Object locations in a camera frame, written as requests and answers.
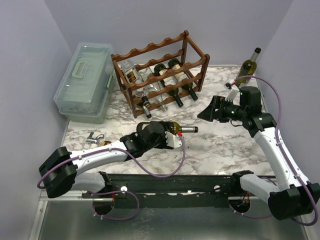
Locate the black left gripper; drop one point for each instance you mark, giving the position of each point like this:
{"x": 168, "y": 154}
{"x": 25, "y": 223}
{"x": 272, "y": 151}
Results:
{"x": 164, "y": 144}

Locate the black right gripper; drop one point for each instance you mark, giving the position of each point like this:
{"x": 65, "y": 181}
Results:
{"x": 218, "y": 108}

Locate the green bottle brown label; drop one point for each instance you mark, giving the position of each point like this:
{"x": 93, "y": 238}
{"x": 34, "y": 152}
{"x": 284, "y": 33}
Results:
{"x": 146, "y": 111}

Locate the green bottle silver foil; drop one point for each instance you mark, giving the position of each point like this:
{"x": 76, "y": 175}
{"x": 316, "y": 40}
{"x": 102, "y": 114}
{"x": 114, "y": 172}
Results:
{"x": 180, "y": 128}
{"x": 248, "y": 68}

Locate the clear bottle black cap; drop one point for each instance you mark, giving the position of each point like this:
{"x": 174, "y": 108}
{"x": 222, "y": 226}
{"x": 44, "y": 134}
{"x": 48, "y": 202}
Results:
{"x": 132, "y": 76}

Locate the dark green wine bottle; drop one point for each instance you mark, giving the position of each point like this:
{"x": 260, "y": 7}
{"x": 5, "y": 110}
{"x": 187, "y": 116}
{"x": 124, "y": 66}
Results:
{"x": 176, "y": 65}
{"x": 159, "y": 70}

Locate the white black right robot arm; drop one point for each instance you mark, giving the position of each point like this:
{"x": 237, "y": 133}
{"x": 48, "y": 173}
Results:
{"x": 294, "y": 194}

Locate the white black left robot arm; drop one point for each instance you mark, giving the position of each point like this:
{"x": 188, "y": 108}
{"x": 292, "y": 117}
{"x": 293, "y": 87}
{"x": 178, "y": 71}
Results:
{"x": 62, "y": 168}

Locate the brown wooden wine rack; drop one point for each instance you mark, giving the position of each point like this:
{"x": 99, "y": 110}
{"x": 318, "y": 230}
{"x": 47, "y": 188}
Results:
{"x": 194, "y": 63}

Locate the yellow utility knife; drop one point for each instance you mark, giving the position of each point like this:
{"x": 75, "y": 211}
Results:
{"x": 106, "y": 143}

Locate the silver metal pipe fitting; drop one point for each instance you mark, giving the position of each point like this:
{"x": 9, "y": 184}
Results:
{"x": 94, "y": 140}

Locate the translucent green plastic toolbox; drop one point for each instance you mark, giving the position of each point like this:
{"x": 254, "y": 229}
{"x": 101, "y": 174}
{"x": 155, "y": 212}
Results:
{"x": 86, "y": 88}

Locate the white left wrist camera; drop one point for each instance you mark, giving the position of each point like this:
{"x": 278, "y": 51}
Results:
{"x": 172, "y": 141}

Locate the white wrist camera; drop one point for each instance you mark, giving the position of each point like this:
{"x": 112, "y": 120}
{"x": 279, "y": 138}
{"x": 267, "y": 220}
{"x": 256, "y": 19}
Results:
{"x": 172, "y": 141}
{"x": 232, "y": 91}

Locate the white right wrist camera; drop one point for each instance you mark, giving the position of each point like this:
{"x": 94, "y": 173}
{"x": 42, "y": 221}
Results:
{"x": 232, "y": 91}

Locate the black metal base rail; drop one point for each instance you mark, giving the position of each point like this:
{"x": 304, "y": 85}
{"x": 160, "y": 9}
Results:
{"x": 124, "y": 191}

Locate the aluminium extrusion rail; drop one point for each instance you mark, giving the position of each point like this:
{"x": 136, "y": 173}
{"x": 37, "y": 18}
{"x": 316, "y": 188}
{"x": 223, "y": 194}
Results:
{"x": 69, "y": 196}

